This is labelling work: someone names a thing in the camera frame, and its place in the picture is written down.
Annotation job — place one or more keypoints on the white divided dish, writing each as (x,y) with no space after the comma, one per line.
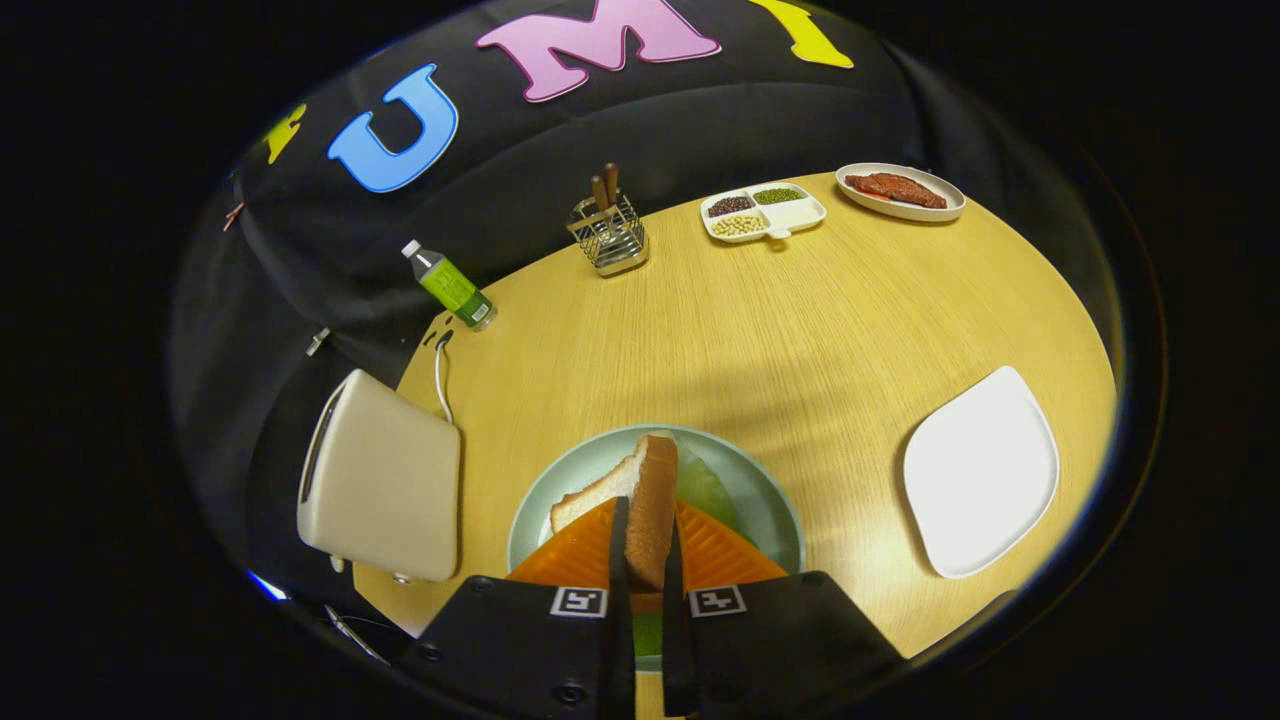
(797,213)

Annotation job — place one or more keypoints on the red meat slice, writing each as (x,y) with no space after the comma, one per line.
(895,188)

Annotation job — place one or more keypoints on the pile of dark beans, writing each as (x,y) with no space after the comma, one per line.
(730,206)

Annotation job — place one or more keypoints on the white square plate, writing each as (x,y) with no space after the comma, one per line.
(980,470)

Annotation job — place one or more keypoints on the white toaster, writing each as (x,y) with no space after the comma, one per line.
(390,480)

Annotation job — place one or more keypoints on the green lettuce leaf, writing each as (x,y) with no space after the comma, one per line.
(705,490)

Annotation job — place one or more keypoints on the pale green round plate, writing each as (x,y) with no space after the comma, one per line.
(755,485)

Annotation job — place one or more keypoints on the black backdrop cloth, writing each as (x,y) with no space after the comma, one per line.
(600,120)

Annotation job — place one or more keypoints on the white clip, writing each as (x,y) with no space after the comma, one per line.
(317,342)

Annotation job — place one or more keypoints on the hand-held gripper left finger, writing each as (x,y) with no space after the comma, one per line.
(622,620)

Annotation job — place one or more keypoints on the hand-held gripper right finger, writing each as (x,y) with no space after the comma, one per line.
(675,640)

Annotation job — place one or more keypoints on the toasted bread slice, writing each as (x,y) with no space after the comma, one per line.
(655,520)

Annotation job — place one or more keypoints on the white oval plate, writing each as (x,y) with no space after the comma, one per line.
(942,212)

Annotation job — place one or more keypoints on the pile of yellow beans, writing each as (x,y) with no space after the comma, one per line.
(738,226)

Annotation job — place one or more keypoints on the pile of green beans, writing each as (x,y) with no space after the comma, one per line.
(777,196)

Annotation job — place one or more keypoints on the green label drink bottle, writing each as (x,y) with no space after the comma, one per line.
(452,288)

